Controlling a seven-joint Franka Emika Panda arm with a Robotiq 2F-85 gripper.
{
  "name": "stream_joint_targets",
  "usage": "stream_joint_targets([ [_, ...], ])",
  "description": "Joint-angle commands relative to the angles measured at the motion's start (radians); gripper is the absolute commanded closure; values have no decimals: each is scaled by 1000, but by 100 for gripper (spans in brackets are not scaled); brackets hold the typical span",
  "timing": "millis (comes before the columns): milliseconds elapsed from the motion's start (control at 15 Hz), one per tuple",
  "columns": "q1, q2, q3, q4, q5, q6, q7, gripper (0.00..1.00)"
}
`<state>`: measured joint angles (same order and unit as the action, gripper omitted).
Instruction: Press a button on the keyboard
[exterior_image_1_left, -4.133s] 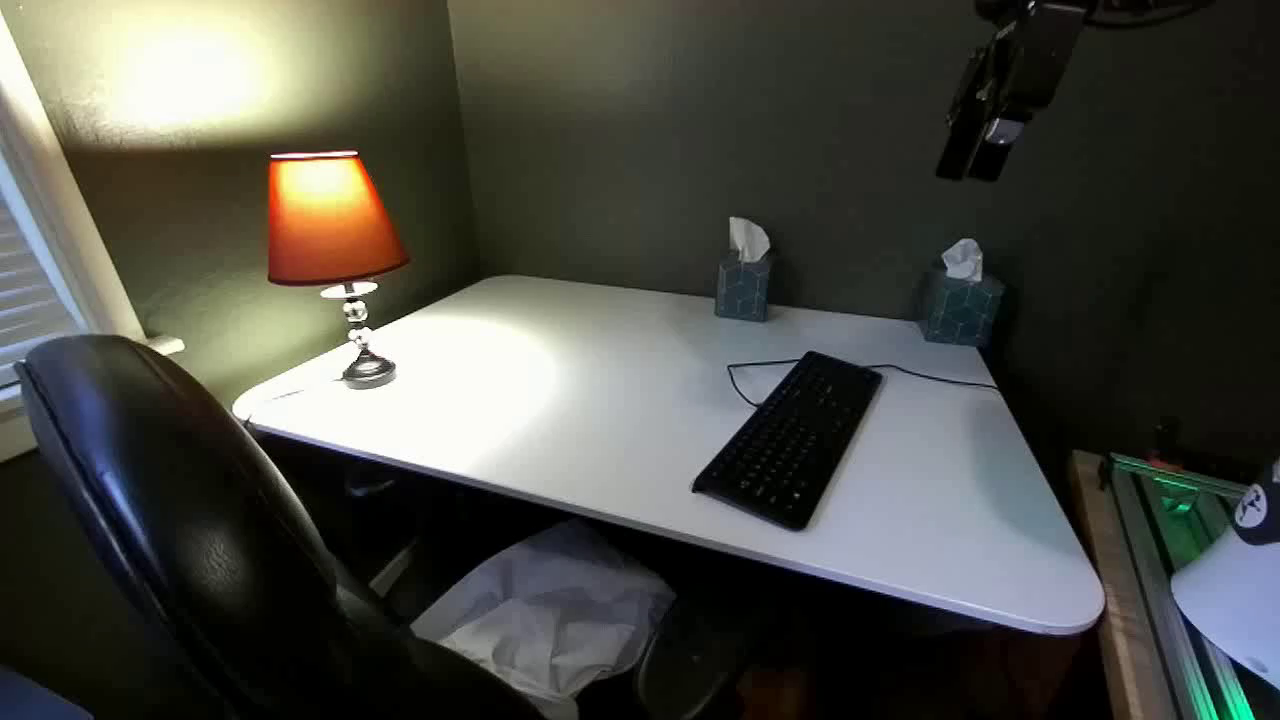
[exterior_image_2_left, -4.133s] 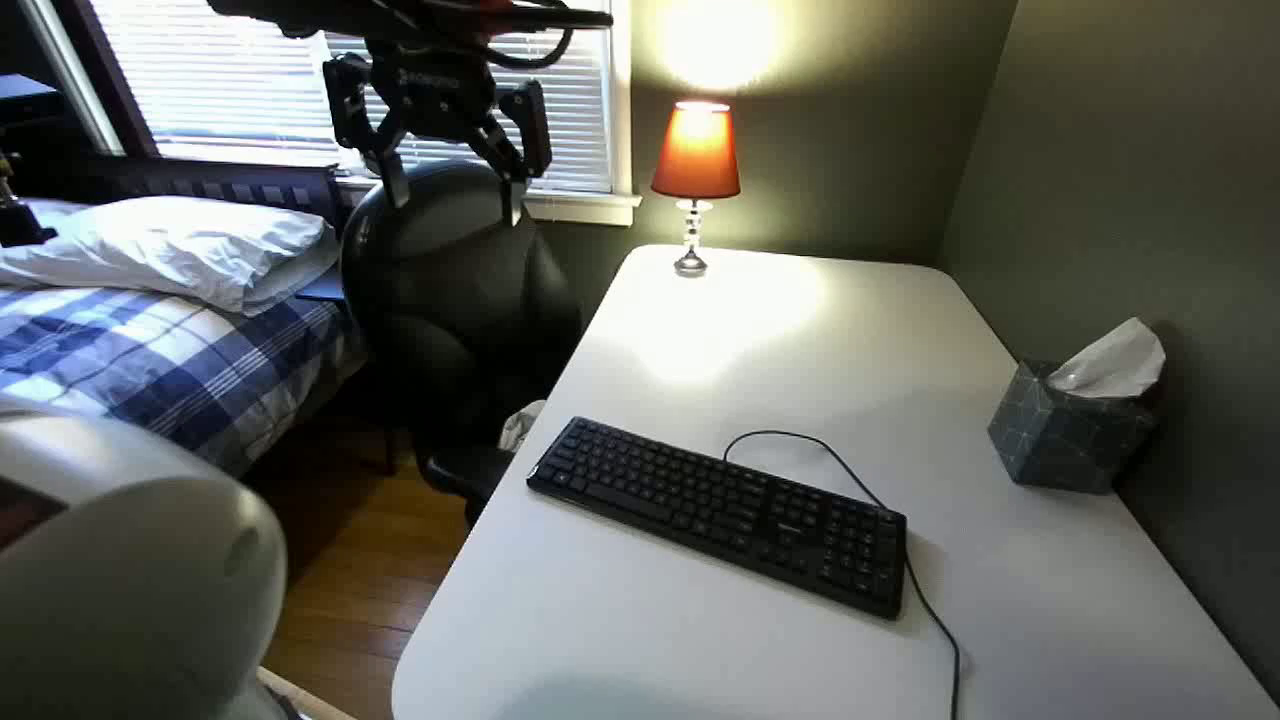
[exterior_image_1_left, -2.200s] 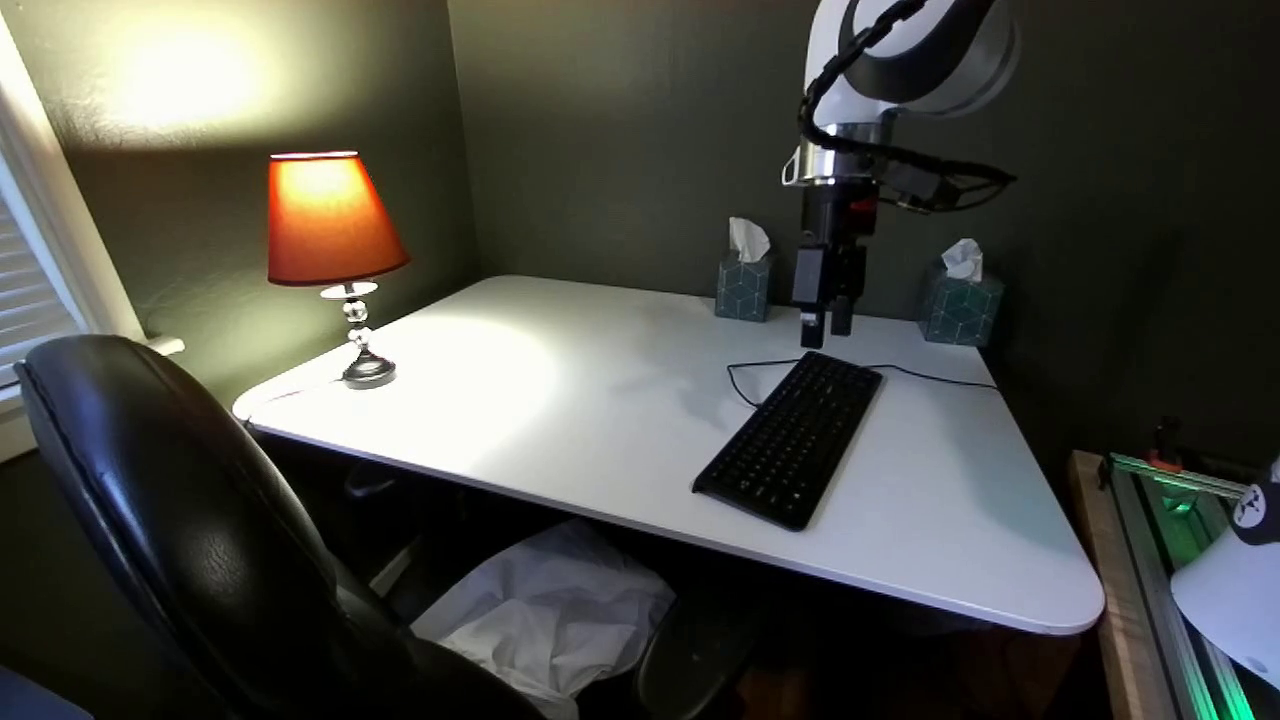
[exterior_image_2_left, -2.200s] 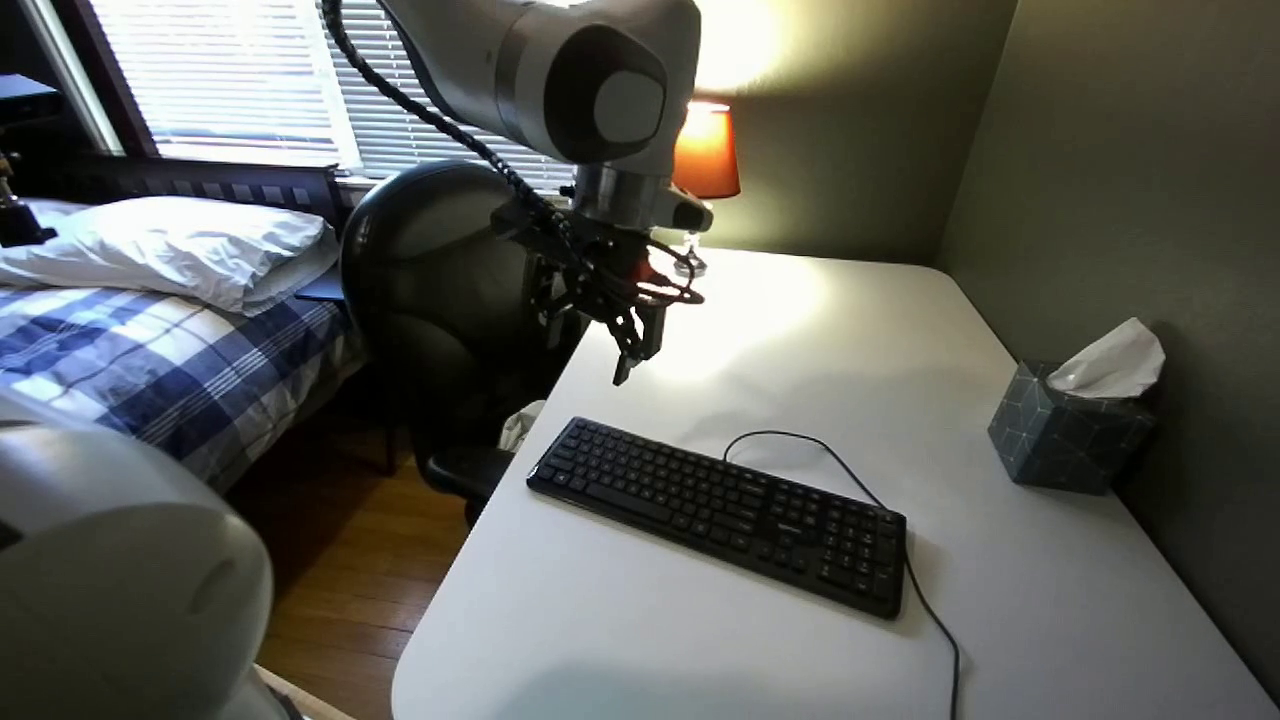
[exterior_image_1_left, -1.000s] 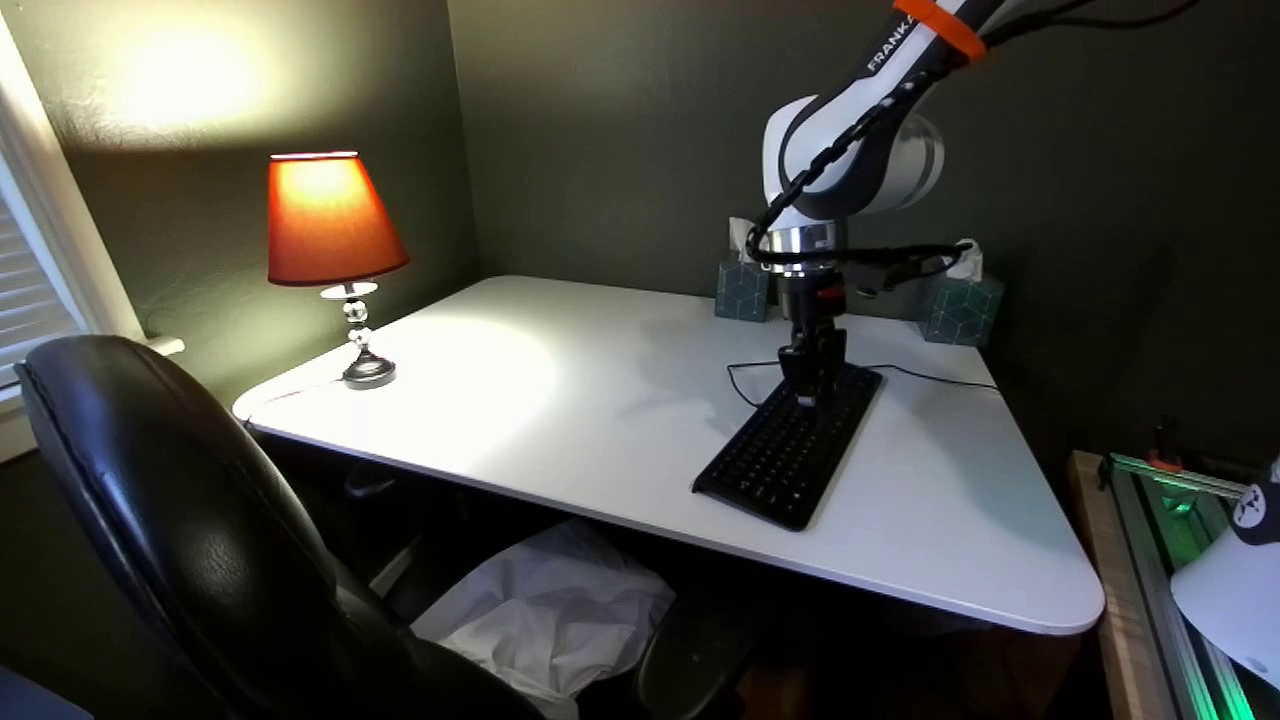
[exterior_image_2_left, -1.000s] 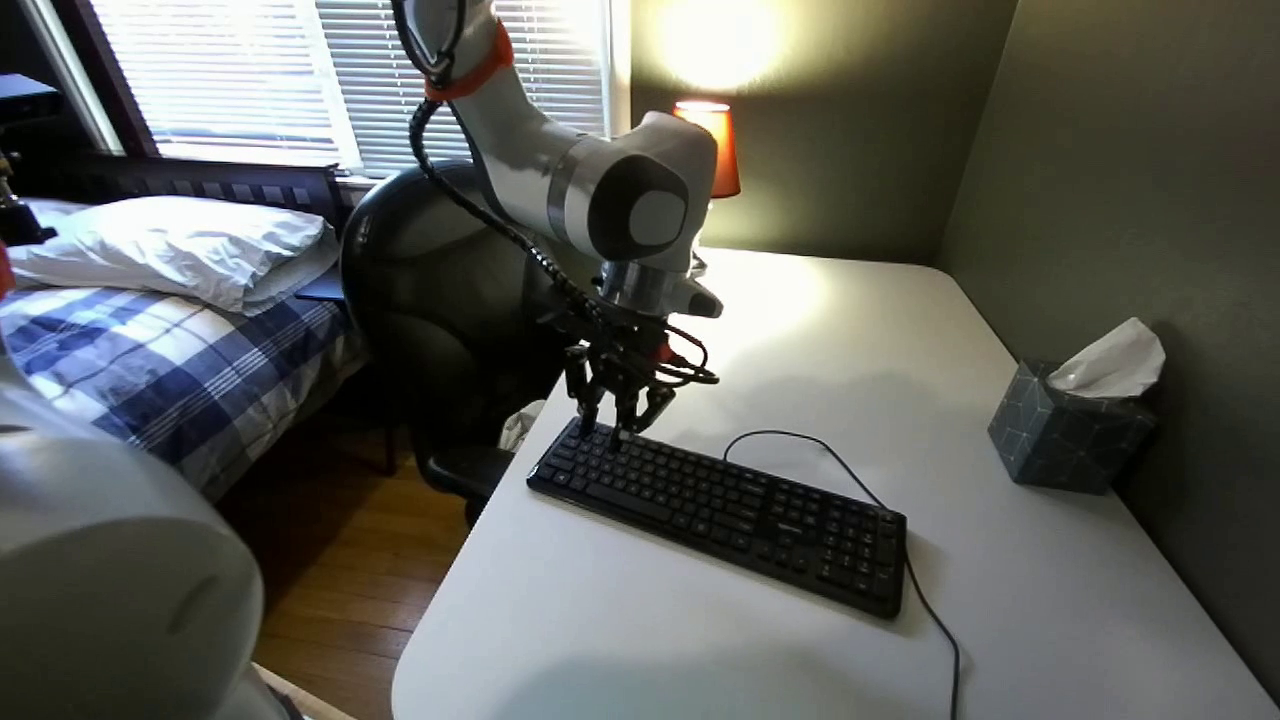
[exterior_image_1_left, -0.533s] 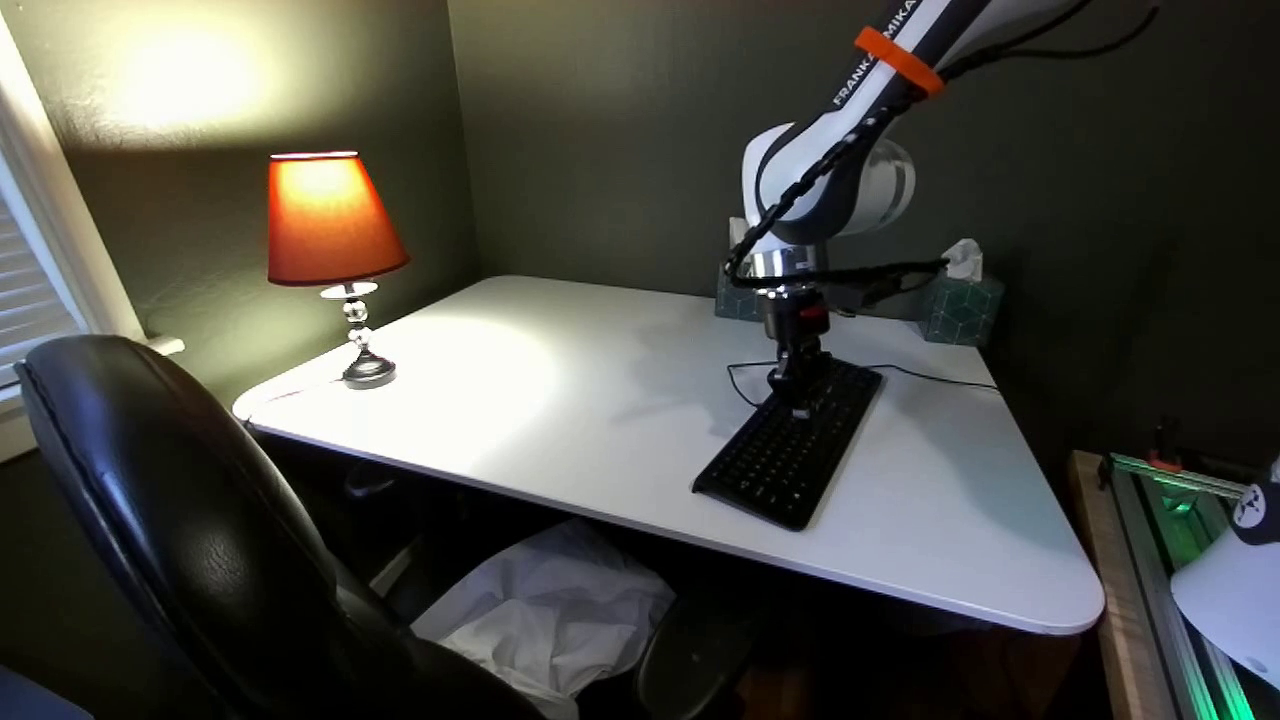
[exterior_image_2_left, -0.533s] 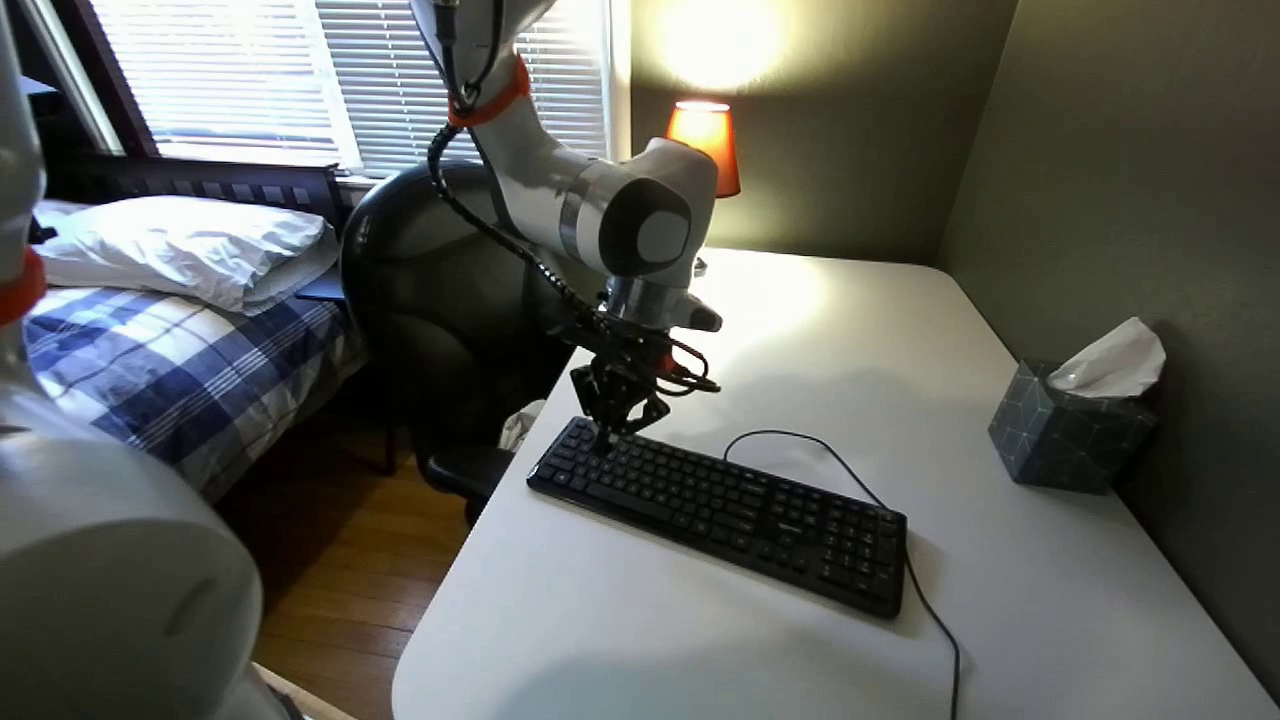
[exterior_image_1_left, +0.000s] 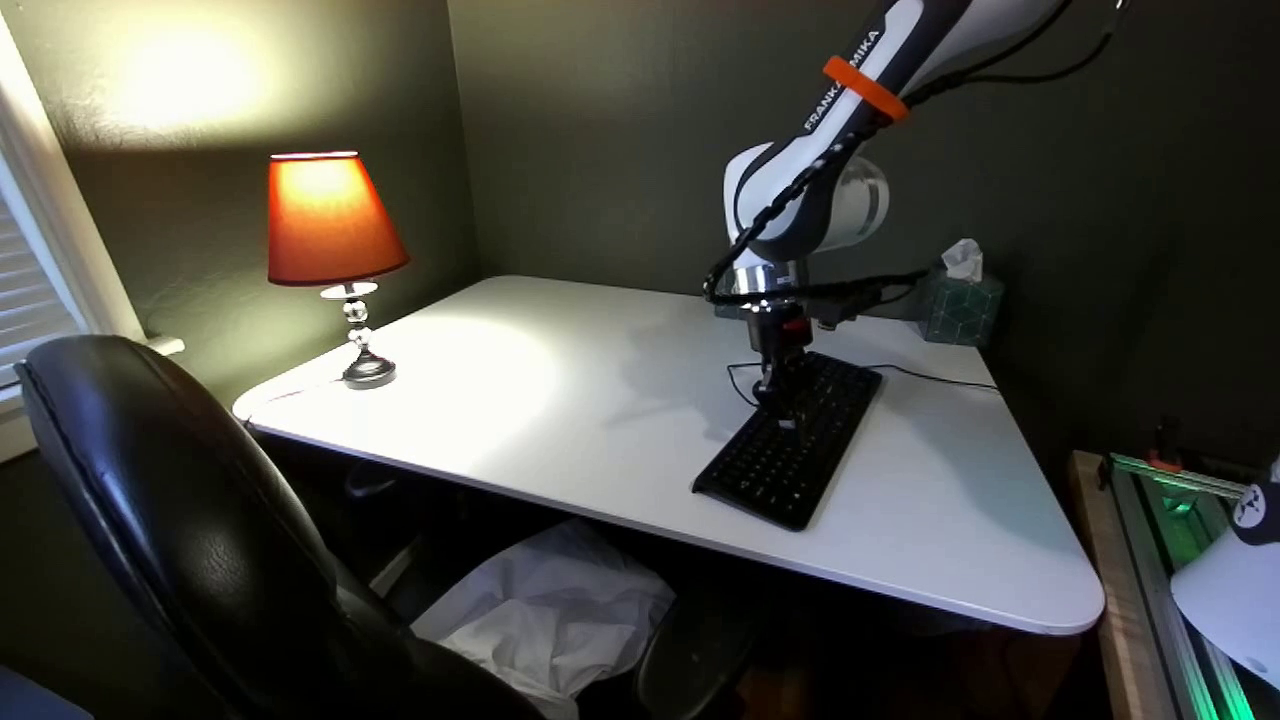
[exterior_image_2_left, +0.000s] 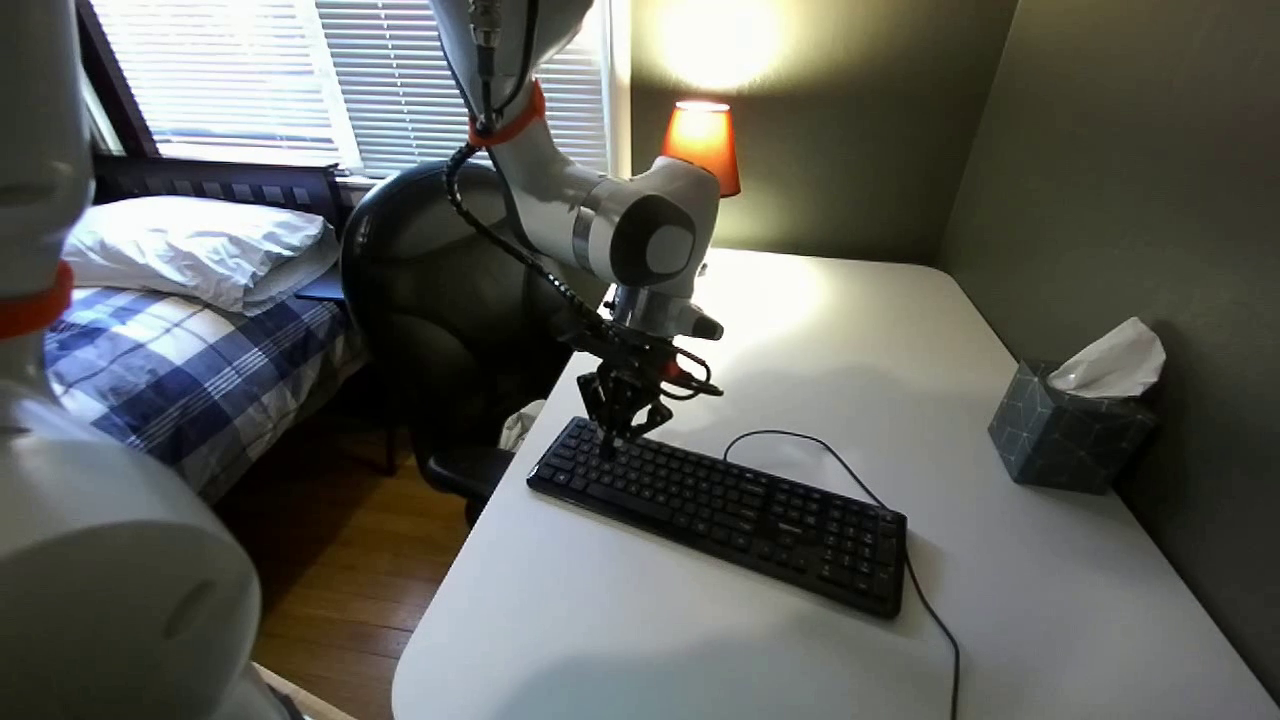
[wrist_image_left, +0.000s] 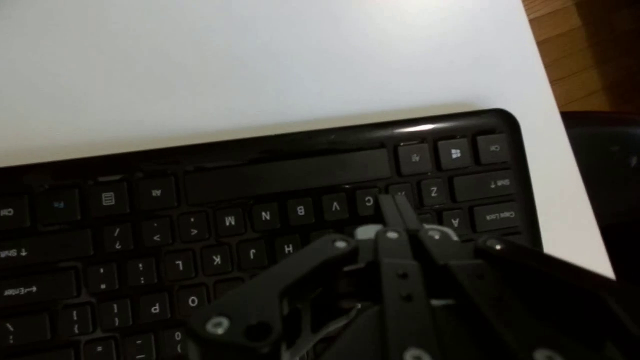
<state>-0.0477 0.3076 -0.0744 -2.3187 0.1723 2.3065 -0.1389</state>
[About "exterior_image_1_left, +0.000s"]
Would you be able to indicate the grey green tissue box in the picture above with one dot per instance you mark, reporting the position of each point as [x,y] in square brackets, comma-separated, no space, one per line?
[963,309]

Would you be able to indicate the orange band on arm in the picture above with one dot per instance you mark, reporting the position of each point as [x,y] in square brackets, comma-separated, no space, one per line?
[867,90]

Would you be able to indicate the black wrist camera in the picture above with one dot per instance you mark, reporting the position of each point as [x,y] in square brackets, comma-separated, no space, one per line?
[867,297]

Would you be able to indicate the black computer keyboard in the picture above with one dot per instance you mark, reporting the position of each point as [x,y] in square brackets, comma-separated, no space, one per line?
[791,447]

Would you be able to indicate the black round bin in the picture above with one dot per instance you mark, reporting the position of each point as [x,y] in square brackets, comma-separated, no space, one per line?
[694,660]

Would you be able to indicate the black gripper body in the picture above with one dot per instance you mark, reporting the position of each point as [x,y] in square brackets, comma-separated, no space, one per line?
[781,327]

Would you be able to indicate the white window blinds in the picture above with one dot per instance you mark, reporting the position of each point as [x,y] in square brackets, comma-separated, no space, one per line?
[27,287]

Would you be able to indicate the metal rail with green light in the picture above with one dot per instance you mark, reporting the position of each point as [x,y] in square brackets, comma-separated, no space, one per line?
[1161,562]

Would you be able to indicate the white window frame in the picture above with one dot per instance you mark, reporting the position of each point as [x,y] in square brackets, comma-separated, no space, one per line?
[83,255]

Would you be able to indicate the white tissue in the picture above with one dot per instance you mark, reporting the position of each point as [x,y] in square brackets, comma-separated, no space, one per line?
[963,258]

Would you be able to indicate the white cone shade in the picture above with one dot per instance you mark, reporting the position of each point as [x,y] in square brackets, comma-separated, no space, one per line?
[1232,600]

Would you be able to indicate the orange shade table lamp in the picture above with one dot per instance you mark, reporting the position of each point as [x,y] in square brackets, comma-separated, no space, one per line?
[331,223]

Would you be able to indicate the black leather office chair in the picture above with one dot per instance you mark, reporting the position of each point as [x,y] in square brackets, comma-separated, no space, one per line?
[203,544]

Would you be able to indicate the wooden side frame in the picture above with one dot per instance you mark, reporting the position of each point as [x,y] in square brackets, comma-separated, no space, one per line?
[1100,587]

